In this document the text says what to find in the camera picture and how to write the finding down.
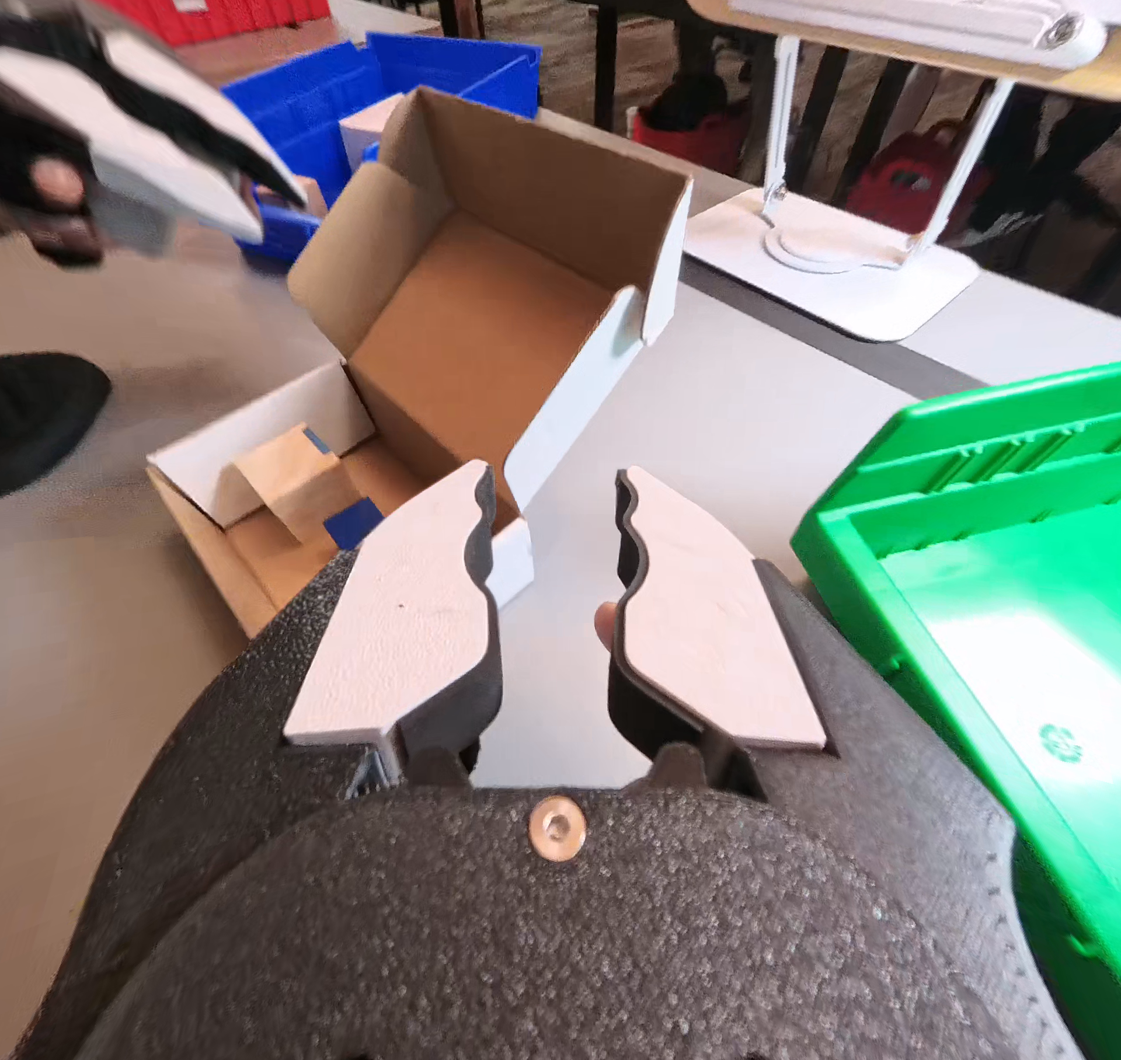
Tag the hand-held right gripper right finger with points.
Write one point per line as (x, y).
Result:
(714, 640)

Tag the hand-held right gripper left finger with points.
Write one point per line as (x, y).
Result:
(403, 631)

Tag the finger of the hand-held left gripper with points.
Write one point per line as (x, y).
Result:
(149, 167)
(175, 79)

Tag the blue plastic bin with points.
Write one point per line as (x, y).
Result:
(298, 97)

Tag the plain wooden cube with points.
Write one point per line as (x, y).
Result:
(298, 473)
(311, 195)

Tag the white cardboard mailer box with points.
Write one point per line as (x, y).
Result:
(482, 333)
(368, 128)

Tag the green plastic bin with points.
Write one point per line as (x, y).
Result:
(1007, 640)

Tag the desk with wooden edge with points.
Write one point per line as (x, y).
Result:
(376, 14)

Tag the person's left hand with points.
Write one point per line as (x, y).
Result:
(48, 193)

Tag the blue wooden cube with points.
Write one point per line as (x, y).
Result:
(355, 524)

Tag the black textured armrest pad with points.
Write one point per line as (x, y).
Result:
(44, 421)

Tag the white document stand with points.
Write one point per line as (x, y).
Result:
(832, 281)

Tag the red black bag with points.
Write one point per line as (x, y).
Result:
(692, 136)

